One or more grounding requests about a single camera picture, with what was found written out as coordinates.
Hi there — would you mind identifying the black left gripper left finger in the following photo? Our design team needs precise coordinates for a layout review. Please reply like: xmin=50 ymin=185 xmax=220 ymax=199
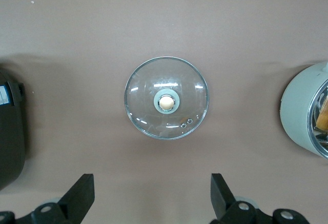
xmin=30 ymin=173 xmax=96 ymax=224

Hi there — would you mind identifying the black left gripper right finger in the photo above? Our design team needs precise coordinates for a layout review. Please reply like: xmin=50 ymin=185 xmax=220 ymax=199
xmin=211 ymin=173 xmax=260 ymax=224

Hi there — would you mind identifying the glass pot lid with knob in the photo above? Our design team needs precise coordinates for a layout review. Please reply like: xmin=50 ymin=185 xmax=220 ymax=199
xmin=124 ymin=56 xmax=210 ymax=140

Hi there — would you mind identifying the black rice cooker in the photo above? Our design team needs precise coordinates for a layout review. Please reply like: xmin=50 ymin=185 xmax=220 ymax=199
xmin=0 ymin=64 xmax=26 ymax=191

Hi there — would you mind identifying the brown table cover sheet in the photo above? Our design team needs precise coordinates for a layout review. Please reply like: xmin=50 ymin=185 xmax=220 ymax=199
xmin=0 ymin=0 xmax=328 ymax=224

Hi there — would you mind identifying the left wrist black side bracket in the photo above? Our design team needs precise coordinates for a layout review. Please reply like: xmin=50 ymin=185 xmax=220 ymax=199
xmin=272 ymin=209 xmax=310 ymax=224

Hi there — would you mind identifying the stainless steel pot with handles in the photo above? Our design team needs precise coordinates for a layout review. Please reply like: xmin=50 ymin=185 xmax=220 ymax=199
xmin=279 ymin=61 xmax=328 ymax=160

